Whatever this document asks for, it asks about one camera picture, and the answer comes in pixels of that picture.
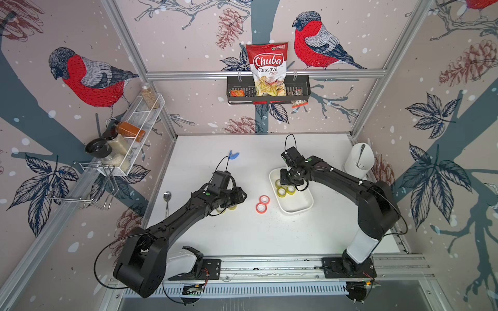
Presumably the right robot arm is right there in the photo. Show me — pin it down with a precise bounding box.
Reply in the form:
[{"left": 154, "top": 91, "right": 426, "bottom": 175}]
[{"left": 280, "top": 146, "right": 401, "bottom": 279}]

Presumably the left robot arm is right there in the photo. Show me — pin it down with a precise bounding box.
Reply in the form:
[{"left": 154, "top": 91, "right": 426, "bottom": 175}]
[{"left": 113, "top": 171, "right": 247, "bottom": 298}]

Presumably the white storage box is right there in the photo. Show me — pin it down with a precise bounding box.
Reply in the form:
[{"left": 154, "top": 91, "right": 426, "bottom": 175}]
[{"left": 268, "top": 168, "right": 315, "bottom": 216}]

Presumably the red tape roll front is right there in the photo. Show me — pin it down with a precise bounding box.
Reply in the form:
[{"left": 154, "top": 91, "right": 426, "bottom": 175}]
[{"left": 255, "top": 203, "right": 267, "bottom": 215}]

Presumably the red tape roll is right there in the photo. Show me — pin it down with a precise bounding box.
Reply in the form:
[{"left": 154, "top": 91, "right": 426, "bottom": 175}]
[
  {"left": 255, "top": 203, "right": 267, "bottom": 215},
  {"left": 259, "top": 195, "right": 270, "bottom": 206}
]

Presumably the red tape roll back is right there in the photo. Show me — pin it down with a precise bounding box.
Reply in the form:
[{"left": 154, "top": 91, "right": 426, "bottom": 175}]
[{"left": 259, "top": 195, "right": 270, "bottom": 206}]

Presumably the blue tape cutter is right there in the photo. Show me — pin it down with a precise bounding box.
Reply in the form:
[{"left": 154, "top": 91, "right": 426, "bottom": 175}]
[{"left": 228, "top": 150, "right": 239, "bottom": 160}]

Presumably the metal spoon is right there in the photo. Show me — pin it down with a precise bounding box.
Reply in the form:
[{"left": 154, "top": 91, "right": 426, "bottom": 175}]
[{"left": 163, "top": 191, "right": 172, "bottom": 218}]

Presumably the white utensil holder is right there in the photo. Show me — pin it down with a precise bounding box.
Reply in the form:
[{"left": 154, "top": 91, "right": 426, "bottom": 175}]
[{"left": 343, "top": 143, "right": 375, "bottom": 180}]

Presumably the Chuba cassava chips bag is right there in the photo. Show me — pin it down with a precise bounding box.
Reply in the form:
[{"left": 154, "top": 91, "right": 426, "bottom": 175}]
[{"left": 246, "top": 42, "right": 288, "bottom": 97}]

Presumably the orange sauce bottle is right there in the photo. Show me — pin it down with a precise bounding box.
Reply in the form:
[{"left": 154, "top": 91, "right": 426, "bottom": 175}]
[{"left": 115, "top": 122, "right": 146, "bottom": 143}]

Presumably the glass spice jar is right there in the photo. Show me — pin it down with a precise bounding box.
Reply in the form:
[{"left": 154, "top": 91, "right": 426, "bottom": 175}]
[{"left": 141, "top": 83, "right": 160, "bottom": 110}]

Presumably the black wall basket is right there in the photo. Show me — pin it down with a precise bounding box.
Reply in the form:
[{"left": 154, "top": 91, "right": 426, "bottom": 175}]
[{"left": 226, "top": 76, "right": 311, "bottom": 104}]

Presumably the white wire shelf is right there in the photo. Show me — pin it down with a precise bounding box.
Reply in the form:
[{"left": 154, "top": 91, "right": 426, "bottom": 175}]
[{"left": 97, "top": 93, "right": 165, "bottom": 176}]

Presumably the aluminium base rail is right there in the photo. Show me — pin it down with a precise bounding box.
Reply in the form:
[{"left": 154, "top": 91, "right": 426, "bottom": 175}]
[{"left": 108, "top": 254, "right": 433, "bottom": 282}]

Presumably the chrome wire rack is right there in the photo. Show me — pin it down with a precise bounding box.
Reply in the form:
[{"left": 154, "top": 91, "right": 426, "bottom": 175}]
[{"left": 45, "top": 161, "right": 119, "bottom": 211}]

